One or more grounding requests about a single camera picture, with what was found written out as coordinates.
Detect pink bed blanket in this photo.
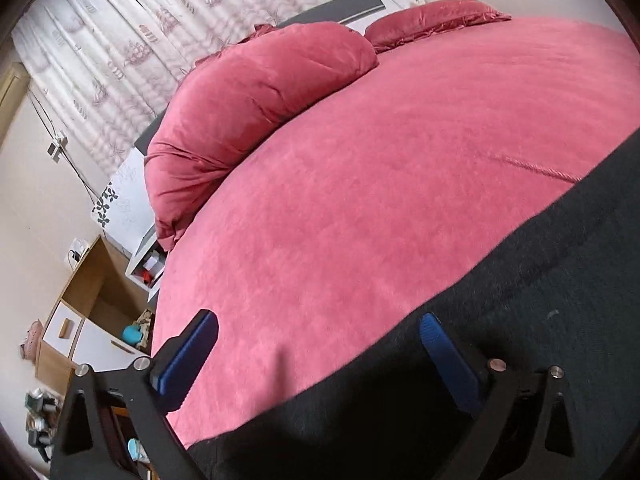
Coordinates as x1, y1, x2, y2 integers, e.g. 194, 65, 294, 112
150, 15, 640, 451

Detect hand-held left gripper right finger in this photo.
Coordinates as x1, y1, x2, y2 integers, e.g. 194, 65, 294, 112
419, 313, 588, 480

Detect white nightstand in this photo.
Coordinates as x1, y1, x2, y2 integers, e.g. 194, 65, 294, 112
125, 220, 167, 292

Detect dark headboard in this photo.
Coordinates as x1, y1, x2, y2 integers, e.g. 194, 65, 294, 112
135, 0, 386, 158

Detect wooden desk cabinet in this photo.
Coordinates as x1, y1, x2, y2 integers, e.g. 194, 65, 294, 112
35, 235, 156, 396

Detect pink basket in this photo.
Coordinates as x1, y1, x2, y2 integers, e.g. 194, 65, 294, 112
21, 321, 45, 361

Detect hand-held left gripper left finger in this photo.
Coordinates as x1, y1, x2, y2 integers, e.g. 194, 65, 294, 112
50, 309, 219, 480

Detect wall socket with plug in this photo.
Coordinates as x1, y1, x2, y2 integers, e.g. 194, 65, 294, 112
47, 132, 69, 163

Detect dark wall cable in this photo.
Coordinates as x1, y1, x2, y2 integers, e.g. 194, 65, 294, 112
27, 85, 103, 203

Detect large pink pillow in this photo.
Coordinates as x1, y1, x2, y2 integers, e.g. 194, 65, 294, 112
144, 22, 380, 252

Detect dark grey pants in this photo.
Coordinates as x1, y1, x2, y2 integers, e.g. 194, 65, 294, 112
187, 130, 640, 480

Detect patterned white curtain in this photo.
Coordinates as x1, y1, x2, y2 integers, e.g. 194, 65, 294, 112
10, 0, 321, 176

